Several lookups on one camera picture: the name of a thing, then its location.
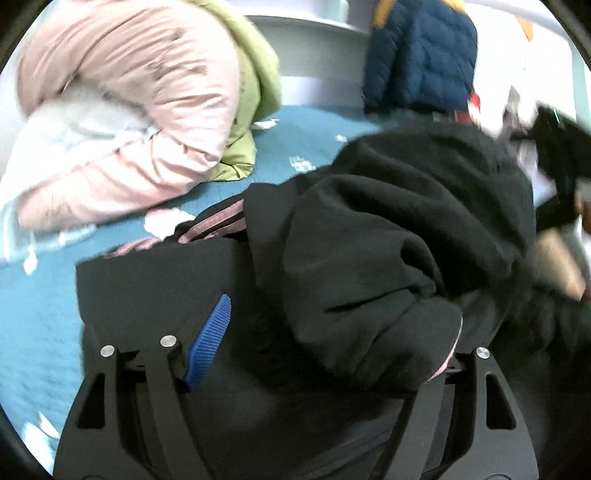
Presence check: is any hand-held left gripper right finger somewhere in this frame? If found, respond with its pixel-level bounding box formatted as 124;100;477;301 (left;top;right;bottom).
384;346;539;480

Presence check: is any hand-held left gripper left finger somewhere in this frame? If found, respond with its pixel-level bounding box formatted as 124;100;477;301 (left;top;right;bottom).
53;294;232;480

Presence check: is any black jacket with pink stripes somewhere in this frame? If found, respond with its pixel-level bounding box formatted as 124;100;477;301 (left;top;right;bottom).
75;122;591;480

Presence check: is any person's right forearm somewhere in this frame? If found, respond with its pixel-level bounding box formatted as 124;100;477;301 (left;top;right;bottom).
529;228;588;303

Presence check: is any red bag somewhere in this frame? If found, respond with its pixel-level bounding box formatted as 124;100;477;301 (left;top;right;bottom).
449;91;482;126

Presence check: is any teal quilted bed mat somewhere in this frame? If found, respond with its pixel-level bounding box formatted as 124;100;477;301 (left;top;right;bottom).
0;104;393;476

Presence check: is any navy and yellow puffer jacket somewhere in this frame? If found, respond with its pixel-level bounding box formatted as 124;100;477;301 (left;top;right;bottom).
361;0;479;117

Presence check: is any white pillow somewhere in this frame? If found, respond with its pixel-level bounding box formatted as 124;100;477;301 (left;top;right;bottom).
0;85;160;227

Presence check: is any pink quilt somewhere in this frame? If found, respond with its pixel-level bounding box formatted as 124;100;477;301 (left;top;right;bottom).
15;0;244;232

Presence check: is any lilac shelf unit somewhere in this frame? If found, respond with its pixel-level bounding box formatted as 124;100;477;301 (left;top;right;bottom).
244;15;372;114

